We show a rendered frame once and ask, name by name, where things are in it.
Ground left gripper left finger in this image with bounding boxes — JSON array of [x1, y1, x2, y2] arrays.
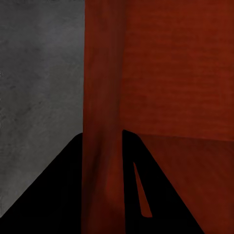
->
[[0, 133, 82, 234]]

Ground storage box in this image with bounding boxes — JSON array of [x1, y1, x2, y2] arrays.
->
[[81, 0, 234, 234]]

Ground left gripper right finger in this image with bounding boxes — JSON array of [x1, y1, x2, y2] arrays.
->
[[122, 130, 205, 234]]

